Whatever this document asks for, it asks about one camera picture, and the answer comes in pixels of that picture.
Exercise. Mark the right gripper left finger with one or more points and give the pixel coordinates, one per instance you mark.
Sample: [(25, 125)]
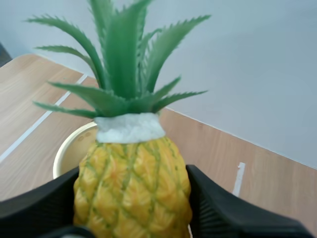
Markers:
[(37, 208)]

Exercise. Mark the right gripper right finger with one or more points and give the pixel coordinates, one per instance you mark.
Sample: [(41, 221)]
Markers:
[(227, 213)]

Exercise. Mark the yellow toy pineapple green crown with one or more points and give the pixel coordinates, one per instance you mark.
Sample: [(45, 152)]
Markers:
[(131, 183)]

